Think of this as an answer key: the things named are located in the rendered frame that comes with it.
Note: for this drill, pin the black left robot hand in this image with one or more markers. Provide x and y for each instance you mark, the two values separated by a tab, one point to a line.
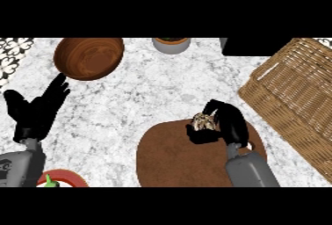
38	112

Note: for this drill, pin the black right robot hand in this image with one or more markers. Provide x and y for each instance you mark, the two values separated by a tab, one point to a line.
231	123

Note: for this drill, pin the cupcake with pale frosting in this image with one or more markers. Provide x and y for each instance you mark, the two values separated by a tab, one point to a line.
205	122

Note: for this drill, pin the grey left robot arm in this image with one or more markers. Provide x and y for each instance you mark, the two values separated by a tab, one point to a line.
20	165

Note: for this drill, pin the wicker basket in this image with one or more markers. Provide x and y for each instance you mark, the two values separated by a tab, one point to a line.
295	99

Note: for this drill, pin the brown oval cutting board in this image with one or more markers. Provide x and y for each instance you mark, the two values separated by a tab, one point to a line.
182	161

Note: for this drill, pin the black and white patterned tile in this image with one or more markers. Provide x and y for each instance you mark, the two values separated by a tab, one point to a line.
13	57

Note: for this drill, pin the brown wooden bowl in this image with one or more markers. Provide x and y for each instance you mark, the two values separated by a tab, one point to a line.
89	58

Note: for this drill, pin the red rimmed plate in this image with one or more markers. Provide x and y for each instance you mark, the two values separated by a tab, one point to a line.
70	177

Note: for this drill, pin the green vegetable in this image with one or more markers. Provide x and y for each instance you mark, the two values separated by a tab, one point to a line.
53	182

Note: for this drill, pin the black appliance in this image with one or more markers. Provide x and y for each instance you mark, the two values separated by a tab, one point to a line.
255	46

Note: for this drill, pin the grey plant pot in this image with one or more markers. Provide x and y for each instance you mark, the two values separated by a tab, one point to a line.
172	44

